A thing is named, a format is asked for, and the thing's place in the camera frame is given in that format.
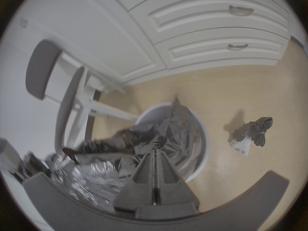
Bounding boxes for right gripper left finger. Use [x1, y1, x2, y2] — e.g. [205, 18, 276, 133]
[113, 149, 156, 213]

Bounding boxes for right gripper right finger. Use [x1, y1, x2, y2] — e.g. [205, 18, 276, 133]
[156, 149, 201, 209]

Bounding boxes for black plastic bag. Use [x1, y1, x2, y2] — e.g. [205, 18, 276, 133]
[48, 96, 203, 214]

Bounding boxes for white printed wrapper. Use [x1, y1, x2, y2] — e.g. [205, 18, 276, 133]
[230, 135, 252, 156]

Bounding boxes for black plastic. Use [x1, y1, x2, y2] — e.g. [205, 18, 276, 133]
[232, 117, 273, 147]

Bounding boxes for white trash bin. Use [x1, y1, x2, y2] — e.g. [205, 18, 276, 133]
[135, 102, 211, 183]

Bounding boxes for white chair grey cushions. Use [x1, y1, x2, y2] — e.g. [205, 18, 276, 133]
[25, 39, 142, 158]

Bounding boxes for white wardrobe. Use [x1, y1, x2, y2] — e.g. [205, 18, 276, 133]
[36, 0, 293, 88]

